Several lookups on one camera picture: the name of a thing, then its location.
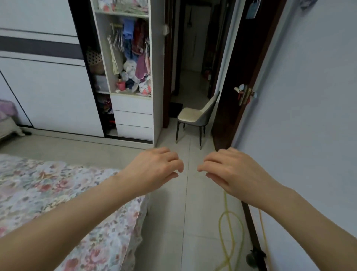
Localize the hanging colourful clothes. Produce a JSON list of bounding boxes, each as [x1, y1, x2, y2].
[[121, 17, 152, 84]]

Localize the folded clothes pile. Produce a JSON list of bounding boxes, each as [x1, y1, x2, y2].
[[97, 0, 149, 14]]

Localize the person's left hand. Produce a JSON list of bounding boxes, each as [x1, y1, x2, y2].
[[120, 147, 184, 199]]

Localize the bunch of clothes hangers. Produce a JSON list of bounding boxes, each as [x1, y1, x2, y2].
[[107, 23, 125, 75]]

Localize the purple pillow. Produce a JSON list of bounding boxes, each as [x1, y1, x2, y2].
[[0, 99, 19, 121]]

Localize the beige grey dining chair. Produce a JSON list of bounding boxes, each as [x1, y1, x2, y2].
[[176, 91, 221, 150]]

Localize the gold door handle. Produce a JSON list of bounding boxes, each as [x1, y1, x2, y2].
[[234, 84, 255, 106]]

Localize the person's right hand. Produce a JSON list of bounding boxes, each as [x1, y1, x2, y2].
[[197, 147, 283, 208]]

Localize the black doormat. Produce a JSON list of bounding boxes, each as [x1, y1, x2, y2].
[[168, 102, 184, 119]]

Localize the yellow cable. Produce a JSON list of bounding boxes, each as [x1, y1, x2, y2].
[[216, 190, 271, 271]]

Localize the dark brown wooden door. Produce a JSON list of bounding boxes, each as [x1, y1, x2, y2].
[[211, 0, 288, 152]]

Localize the white floral bag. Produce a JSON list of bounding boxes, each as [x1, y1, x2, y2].
[[137, 75, 152, 96]]

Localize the white open wardrobe cabinet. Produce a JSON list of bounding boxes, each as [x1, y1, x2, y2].
[[90, 0, 165, 146]]

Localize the bed with floral sheet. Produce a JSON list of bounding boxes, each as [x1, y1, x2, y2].
[[0, 153, 149, 271]]

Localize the white sliding wardrobe door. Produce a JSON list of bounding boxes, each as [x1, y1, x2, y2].
[[0, 0, 105, 138]]

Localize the polka dot bag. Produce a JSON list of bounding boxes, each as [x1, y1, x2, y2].
[[86, 48, 104, 67]]

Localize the blue face mask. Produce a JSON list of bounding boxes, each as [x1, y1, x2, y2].
[[245, 0, 263, 20]]

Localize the translucent storage box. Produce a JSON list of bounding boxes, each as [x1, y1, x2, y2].
[[93, 74, 110, 93]]

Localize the beige fringed blanket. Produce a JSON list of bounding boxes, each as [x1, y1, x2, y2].
[[0, 117, 26, 141]]

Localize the black round door stopper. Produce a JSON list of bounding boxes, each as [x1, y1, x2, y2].
[[245, 250, 267, 269]]

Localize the person's left forearm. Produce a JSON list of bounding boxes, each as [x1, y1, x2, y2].
[[0, 171, 140, 271]]

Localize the person's right forearm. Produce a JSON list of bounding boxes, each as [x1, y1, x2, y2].
[[250, 186, 357, 271]]

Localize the white wardrobe drawer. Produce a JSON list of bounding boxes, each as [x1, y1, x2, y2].
[[110, 93, 153, 115], [115, 124, 153, 141], [113, 110, 153, 129]]

